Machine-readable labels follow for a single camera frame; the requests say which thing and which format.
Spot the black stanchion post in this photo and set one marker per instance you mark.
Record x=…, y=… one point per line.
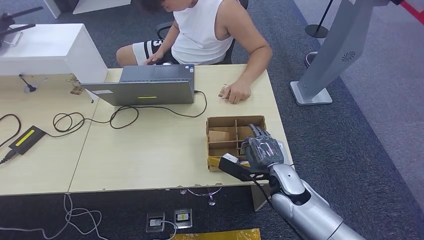
x=316, y=31

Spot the person's left hand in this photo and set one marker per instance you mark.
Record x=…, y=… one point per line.
x=239, y=92

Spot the small black desk microphone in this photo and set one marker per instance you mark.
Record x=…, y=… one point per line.
x=31, y=88

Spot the cardboard divider box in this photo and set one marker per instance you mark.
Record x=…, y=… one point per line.
x=222, y=145

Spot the grey kiosk stand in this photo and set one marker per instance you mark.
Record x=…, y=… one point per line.
x=335, y=44

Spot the grey laptop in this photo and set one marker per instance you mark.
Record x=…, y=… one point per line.
x=145, y=93

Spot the grey round stanchion base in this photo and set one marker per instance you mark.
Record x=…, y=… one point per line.
x=309, y=59

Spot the person's left forearm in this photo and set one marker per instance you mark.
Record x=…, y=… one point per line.
x=256, y=66

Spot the floor socket with white plug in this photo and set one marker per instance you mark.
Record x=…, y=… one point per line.
x=155, y=222

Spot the white desk leg panel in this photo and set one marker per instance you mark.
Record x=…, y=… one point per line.
x=259, y=198

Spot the black power adapter yellow label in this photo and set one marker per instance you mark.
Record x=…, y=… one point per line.
x=26, y=139

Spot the floor socket with yellow label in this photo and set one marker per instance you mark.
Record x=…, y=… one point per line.
x=182, y=218

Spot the person's right forearm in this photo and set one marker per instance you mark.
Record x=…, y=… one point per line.
x=169, y=43

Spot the clear acrylic stand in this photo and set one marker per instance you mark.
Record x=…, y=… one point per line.
x=14, y=38

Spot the yellow plastic sheet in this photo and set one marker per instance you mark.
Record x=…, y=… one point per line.
x=217, y=235

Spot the person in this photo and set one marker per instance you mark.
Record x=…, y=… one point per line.
x=198, y=33

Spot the red barrier belt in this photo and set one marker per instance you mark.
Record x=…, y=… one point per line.
x=414, y=11

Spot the black tripod device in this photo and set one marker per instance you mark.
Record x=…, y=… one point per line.
x=5, y=21

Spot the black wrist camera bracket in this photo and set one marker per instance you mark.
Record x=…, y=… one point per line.
x=238, y=170

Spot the person's right hand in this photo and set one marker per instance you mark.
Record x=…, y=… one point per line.
x=154, y=59

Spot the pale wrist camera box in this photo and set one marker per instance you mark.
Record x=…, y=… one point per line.
x=230, y=158

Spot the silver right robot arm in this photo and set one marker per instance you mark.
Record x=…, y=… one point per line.
x=308, y=212

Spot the white furniture panel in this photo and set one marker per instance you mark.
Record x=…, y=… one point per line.
x=99, y=4

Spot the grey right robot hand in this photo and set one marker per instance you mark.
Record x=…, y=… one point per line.
x=265, y=150

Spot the white cabinet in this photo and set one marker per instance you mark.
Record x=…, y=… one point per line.
x=49, y=46

